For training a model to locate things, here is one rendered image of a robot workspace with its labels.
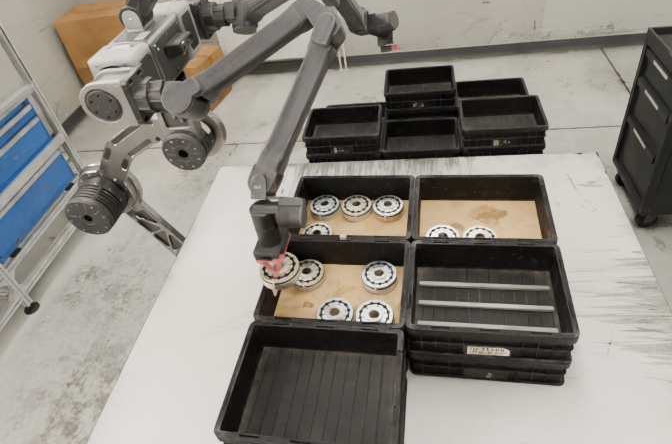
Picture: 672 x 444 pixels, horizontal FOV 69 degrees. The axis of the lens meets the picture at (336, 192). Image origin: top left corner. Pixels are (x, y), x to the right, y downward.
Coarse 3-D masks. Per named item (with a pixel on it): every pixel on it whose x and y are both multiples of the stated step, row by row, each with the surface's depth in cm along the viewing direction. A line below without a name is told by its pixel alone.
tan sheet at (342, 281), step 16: (336, 272) 150; (352, 272) 149; (400, 272) 146; (288, 288) 148; (320, 288) 146; (336, 288) 145; (352, 288) 144; (400, 288) 142; (288, 304) 143; (304, 304) 142; (320, 304) 142; (352, 304) 140
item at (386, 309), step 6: (372, 300) 136; (378, 300) 136; (360, 306) 135; (366, 306) 135; (372, 306) 135; (378, 306) 135; (384, 306) 135; (360, 312) 134; (384, 312) 133; (390, 312) 132; (360, 318) 133; (384, 318) 131; (390, 318) 131
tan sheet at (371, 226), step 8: (312, 200) 177; (408, 200) 170; (328, 224) 167; (336, 224) 166; (344, 224) 166; (352, 224) 165; (360, 224) 164; (368, 224) 164; (376, 224) 163; (384, 224) 163; (392, 224) 162; (400, 224) 162; (336, 232) 163; (344, 232) 163; (352, 232) 162; (360, 232) 162; (368, 232) 161; (376, 232) 161; (384, 232) 160; (392, 232) 160; (400, 232) 159
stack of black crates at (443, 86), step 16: (400, 80) 300; (416, 80) 298; (432, 80) 297; (448, 80) 296; (384, 96) 277; (400, 96) 275; (416, 96) 275; (432, 96) 274; (448, 96) 272; (400, 112) 281; (416, 112) 280; (432, 112) 280; (448, 112) 279
